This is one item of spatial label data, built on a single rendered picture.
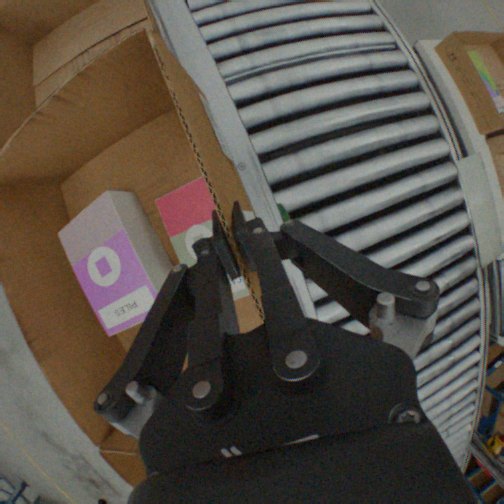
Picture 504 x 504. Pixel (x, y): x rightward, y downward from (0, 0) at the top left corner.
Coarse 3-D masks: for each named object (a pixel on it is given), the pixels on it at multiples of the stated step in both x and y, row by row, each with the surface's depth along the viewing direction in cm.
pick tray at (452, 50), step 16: (464, 32) 35; (480, 32) 34; (496, 32) 33; (448, 48) 40; (464, 48) 35; (480, 48) 42; (496, 48) 41; (448, 64) 43; (464, 64) 38; (496, 64) 43; (464, 80) 42; (480, 80) 37; (496, 80) 44; (464, 96) 45; (480, 96) 40; (480, 112) 43; (496, 112) 38; (480, 128) 46; (496, 128) 41
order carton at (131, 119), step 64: (128, 64) 19; (64, 128) 23; (128, 128) 31; (192, 128) 17; (0, 192) 24; (64, 192) 36; (0, 256) 22; (64, 256) 34; (64, 320) 30; (256, 320) 35; (64, 384) 25; (128, 448) 24
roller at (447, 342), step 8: (472, 320) 56; (456, 328) 57; (464, 328) 55; (472, 328) 54; (448, 336) 56; (456, 336) 55; (464, 336) 54; (432, 344) 57; (440, 344) 56; (448, 344) 55; (456, 344) 55; (424, 352) 56; (432, 352) 55; (440, 352) 55; (416, 360) 56; (424, 360) 55; (432, 360) 55; (416, 368) 55
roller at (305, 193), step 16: (416, 144) 50; (432, 144) 49; (368, 160) 50; (384, 160) 49; (400, 160) 49; (416, 160) 49; (432, 160) 51; (320, 176) 51; (336, 176) 50; (352, 176) 49; (368, 176) 50; (384, 176) 51; (288, 192) 50; (304, 192) 50; (320, 192) 50; (336, 192) 51; (288, 208) 51
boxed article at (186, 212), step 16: (176, 192) 32; (192, 192) 32; (208, 192) 31; (160, 208) 33; (176, 208) 32; (192, 208) 32; (208, 208) 32; (176, 224) 33; (192, 224) 32; (208, 224) 32; (176, 240) 33; (192, 240) 33; (192, 256) 33; (240, 272) 33; (240, 288) 33
